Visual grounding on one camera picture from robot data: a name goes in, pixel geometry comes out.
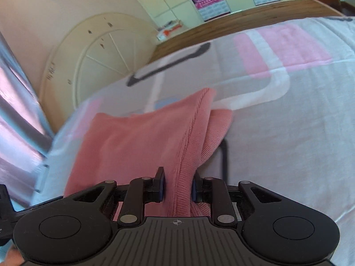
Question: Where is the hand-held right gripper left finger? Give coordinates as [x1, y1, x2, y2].
[64, 167, 166, 228]

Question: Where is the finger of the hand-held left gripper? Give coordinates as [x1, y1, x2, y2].
[0, 184, 18, 246]

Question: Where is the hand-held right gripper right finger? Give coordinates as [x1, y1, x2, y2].
[191, 170, 283, 225]

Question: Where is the pink knit garment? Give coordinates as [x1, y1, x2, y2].
[64, 88, 233, 218]

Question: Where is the shiny purple curtain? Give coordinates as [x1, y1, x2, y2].
[0, 30, 55, 208]

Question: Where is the pink and white patterned bedsheet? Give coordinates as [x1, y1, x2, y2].
[30, 15, 355, 266]

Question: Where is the cream arched panel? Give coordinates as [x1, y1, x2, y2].
[39, 12, 159, 133]

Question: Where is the wooden bed footboard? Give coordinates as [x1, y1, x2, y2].
[147, 0, 344, 64]

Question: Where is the cream wardrobe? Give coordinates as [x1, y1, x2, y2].
[119, 0, 306, 35]

